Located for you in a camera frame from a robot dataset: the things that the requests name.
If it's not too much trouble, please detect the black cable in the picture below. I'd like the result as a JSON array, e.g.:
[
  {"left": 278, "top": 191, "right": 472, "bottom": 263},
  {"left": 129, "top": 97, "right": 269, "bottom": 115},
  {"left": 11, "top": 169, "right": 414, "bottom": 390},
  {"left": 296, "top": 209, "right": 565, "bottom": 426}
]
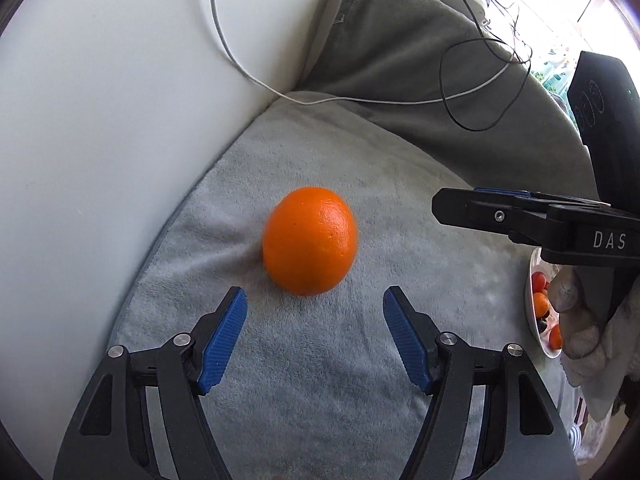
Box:
[{"left": 439, "top": 0, "right": 532, "bottom": 132}]

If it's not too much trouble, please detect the light grey blanket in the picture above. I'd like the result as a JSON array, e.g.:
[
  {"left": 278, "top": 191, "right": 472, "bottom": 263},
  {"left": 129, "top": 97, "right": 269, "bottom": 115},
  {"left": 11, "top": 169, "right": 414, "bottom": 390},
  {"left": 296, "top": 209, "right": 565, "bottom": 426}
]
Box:
[{"left": 107, "top": 91, "right": 586, "bottom": 480}]

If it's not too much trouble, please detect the large orange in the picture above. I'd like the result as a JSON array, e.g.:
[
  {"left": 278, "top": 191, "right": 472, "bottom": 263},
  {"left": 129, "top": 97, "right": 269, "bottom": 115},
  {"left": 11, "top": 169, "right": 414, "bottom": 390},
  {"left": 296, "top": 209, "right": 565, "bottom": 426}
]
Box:
[{"left": 262, "top": 186, "right": 359, "bottom": 297}]

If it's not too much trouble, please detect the white armchair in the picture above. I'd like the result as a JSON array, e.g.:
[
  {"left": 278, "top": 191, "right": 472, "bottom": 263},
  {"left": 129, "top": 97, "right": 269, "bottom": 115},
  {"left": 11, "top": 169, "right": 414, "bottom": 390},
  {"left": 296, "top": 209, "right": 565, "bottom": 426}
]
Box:
[{"left": 0, "top": 0, "right": 351, "bottom": 468}]

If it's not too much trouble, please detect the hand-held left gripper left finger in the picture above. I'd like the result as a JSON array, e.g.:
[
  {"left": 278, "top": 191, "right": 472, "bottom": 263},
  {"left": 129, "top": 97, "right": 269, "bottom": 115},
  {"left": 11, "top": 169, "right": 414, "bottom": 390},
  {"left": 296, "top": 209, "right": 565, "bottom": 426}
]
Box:
[{"left": 52, "top": 287, "right": 248, "bottom": 480}]

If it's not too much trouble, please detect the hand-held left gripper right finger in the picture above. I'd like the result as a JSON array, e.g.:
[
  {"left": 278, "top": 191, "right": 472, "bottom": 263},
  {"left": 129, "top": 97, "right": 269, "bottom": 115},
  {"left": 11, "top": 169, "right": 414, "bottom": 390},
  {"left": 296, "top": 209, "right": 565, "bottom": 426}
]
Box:
[{"left": 383, "top": 286, "right": 581, "bottom": 480}]

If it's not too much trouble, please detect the white cable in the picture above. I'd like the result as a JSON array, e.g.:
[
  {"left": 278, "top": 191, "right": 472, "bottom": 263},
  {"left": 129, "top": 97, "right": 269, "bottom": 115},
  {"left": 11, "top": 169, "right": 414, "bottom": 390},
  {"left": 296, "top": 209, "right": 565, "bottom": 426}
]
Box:
[{"left": 207, "top": 0, "right": 532, "bottom": 107}]

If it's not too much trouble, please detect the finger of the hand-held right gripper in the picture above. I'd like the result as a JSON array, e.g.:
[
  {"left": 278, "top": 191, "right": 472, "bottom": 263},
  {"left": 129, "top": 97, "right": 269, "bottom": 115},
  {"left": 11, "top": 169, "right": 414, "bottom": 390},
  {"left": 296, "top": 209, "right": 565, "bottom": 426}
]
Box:
[
  {"left": 431, "top": 188, "right": 576, "bottom": 248},
  {"left": 472, "top": 187, "right": 612, "bottom": 209}
]

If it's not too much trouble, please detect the dark grey cushion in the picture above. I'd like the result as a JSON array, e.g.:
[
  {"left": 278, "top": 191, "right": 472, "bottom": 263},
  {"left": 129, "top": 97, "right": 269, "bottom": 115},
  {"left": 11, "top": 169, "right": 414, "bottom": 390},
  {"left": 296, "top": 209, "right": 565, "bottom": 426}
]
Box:
[{"left": 300, "top": 0, "right": 596, "bottom": 196}]

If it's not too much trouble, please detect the white floral plate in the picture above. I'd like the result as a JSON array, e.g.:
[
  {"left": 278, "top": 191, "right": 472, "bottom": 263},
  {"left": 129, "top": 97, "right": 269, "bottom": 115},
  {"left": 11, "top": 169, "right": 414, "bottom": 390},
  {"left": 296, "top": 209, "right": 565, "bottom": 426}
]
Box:
[{"left": 524, "top": 247, "right": 566, "bottom": 360}]

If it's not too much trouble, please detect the person's right hand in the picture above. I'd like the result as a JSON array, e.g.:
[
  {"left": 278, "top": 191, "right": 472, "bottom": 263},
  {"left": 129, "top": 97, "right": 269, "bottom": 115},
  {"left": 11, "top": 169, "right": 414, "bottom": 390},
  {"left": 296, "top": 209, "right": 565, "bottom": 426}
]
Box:
[{"left": 547, "top": 265, "right": 640, "bottom": 422}]

